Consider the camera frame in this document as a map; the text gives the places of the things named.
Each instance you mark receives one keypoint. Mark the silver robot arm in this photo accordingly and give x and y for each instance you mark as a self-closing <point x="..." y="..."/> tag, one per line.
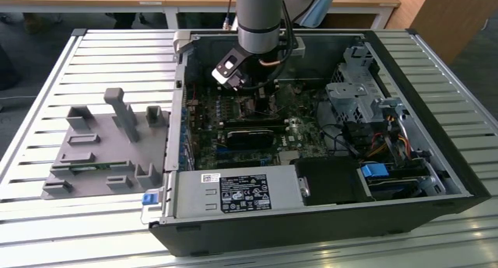
<point x="258" y="17"/>

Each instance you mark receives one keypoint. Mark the black drive cover box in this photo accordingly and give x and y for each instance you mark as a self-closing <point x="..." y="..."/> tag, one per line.
<point x="330" y="183"/>

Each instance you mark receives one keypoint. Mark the green motherboard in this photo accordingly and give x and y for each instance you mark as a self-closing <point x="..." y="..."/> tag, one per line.
<point x="303" y="134"/>

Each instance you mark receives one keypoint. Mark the small silver chipset heatsink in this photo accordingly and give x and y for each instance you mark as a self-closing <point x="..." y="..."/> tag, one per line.
<point x="290" y="156"/>

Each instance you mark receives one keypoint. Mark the silver disk bay cage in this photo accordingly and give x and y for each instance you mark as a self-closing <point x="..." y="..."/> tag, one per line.
<point x="350" y="96"/>

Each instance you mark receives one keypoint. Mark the blue disk carrier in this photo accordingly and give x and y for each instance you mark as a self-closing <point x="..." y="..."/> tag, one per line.
<point x="374" y="171"/>

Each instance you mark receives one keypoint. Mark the grey power supply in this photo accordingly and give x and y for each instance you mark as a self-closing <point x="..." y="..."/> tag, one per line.
<point x="194" y="198"/>

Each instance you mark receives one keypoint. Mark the grey parts rack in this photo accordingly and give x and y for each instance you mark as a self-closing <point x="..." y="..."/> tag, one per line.
<point x="104" y="134"/>

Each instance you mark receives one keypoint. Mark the blue case latch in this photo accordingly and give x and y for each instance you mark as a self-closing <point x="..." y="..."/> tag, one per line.
<point x="148" y="199"/>

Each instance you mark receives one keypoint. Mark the black open PC case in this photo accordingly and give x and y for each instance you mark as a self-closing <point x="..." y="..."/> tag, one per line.
<point x="272" y="236"/>

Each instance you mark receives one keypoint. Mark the green RAM stick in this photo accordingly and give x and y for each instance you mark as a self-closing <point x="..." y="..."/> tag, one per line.
<point x="100" y="165"/>

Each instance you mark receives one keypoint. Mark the wooden cabinet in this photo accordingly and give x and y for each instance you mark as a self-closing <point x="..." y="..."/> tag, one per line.
<point x="447" y="17"/>

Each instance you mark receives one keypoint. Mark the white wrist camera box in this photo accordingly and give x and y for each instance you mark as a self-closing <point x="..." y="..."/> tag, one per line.
<point x="230" y="65"/>

